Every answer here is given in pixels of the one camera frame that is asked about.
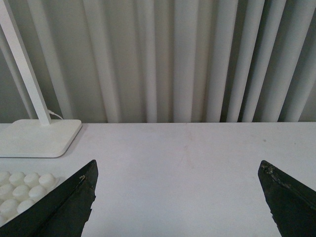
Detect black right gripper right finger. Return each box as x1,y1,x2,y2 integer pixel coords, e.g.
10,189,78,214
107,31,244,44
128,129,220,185
258,160,316,237

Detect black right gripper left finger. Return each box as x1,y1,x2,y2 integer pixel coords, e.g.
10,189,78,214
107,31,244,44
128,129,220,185
0,160,98,237

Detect white desk lamp stand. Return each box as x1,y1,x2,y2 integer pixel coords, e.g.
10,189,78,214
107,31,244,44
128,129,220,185
0,0,82,158

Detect white pleated curtain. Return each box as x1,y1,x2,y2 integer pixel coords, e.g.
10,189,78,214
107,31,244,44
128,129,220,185
9,0,316,123

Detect white studded base plate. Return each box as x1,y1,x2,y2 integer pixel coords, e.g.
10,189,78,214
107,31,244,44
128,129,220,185
0,171,63,226

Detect white lamp cable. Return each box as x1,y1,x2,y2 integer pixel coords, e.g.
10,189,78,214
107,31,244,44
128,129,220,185
47,109,64,120

